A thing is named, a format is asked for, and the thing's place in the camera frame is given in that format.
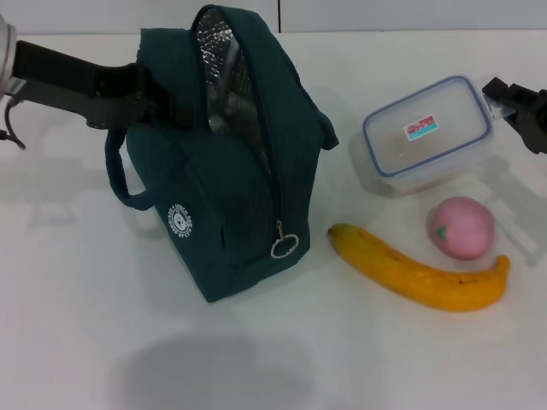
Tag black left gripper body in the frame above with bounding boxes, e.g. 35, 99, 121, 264
12, 40, 155, 129

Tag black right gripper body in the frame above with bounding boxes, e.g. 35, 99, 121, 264
506, 85, 547, 155

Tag clear blue-rimmed food container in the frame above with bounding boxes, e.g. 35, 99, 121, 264
362, 75, 512, 196

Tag dark teal insulated lunch bag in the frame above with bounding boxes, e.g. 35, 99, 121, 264
104, 3, 341, 304

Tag pink toy peach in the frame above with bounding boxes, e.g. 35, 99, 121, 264
426, 196, 497, 261

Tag yellow banana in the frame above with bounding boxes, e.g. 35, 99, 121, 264
327, 222, 512, 313

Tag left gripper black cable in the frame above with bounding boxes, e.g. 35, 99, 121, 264
0, 94, 26, 150

